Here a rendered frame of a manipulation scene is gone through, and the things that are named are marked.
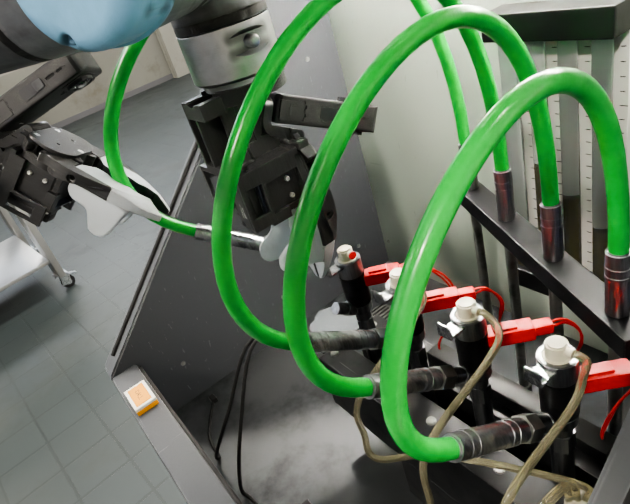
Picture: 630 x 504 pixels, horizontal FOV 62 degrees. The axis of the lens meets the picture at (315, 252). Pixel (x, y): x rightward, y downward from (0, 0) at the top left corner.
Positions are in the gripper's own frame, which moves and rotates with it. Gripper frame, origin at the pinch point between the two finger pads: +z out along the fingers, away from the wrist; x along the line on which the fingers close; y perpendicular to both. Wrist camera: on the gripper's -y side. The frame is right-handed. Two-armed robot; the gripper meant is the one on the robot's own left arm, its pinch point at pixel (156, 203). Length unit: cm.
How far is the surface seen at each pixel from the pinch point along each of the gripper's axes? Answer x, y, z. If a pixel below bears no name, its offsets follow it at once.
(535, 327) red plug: 13.3, -12.2, 34.2
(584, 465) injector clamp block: 16.3, -4.8, 43.9
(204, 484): 7.9, 22.6, 19.3
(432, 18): 18.5, -26.4, 12.8
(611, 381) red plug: 19.9, -13.0, 37.4
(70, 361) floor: -168, 159, -32
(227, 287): 18.6, -4.2, 10.4
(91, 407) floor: -134, 147, -9
